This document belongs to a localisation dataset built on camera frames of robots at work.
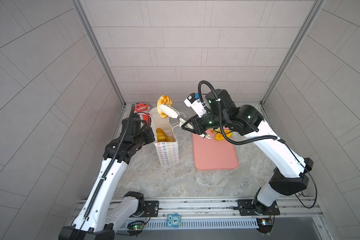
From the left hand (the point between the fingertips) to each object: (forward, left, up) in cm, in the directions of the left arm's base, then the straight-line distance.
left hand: (157, 131), depth 72 cm
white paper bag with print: (-8, -5, -6) cm, 11 cm away
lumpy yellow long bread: (+4, 0, -12) cm, 13 cm away
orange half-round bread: (+9, -35, -21) cm, 42 cm away
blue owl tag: (-34, -9, -21) cm, 41 cm away
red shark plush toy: (+28, +17, -16) cm, 37 cm away
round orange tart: (+3, -4, -14) cm, 15 cm away
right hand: (-6, -13, +13) cm, 19 cm away
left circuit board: (-36, +8, -20) cm, 42 cm away
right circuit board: (-36, -51, -24) cm, 67 cm away
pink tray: (-1, -29, -24) cm, 37 cm away
